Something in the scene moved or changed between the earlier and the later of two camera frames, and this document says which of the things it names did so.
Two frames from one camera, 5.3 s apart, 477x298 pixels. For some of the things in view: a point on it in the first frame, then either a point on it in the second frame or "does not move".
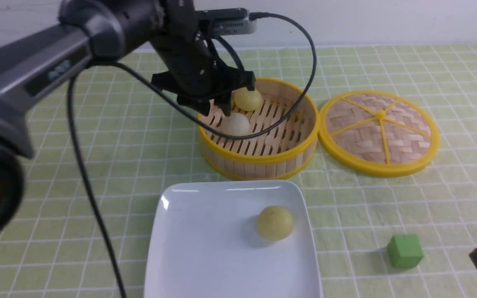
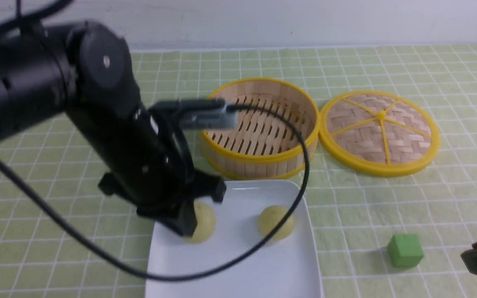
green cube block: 405,251 does not move
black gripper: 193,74 to 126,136
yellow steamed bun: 247,101 to 206,217
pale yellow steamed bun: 275,222 does not move
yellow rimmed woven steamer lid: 379,133 does not move
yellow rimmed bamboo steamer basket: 287,147 does not move
